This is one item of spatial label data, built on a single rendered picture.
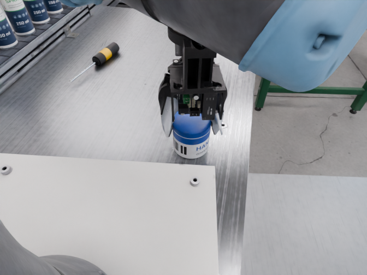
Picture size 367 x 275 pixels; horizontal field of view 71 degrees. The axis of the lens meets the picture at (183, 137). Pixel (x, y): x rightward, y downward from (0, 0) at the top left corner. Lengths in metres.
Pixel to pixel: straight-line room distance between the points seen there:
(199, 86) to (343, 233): 0.31
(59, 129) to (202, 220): 0.39
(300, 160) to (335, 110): 0.59
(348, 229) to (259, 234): 0.14
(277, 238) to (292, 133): 1.43
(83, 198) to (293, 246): 0.30
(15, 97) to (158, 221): 0.53
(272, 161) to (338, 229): 1.16
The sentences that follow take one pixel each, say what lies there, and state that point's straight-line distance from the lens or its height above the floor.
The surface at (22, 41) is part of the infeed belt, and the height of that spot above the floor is 0.88.
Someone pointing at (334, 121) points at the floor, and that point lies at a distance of 2.04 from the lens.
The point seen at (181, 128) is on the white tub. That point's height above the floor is 0.90.
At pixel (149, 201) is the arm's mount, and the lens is 0.31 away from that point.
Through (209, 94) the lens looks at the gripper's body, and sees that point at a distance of 0.34.
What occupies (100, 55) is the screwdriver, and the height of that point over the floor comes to 0.86.
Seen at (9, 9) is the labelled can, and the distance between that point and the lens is 0.86.
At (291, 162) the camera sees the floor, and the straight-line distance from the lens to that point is 1.65.
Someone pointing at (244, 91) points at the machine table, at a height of 0.83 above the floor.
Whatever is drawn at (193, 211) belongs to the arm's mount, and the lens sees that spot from 0.30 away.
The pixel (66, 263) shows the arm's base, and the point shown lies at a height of 1.00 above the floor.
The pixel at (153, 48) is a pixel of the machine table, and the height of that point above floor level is 0.83.
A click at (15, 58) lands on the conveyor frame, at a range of 0.79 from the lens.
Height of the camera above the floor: 1.21
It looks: 47 degrees down
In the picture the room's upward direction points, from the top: straight up
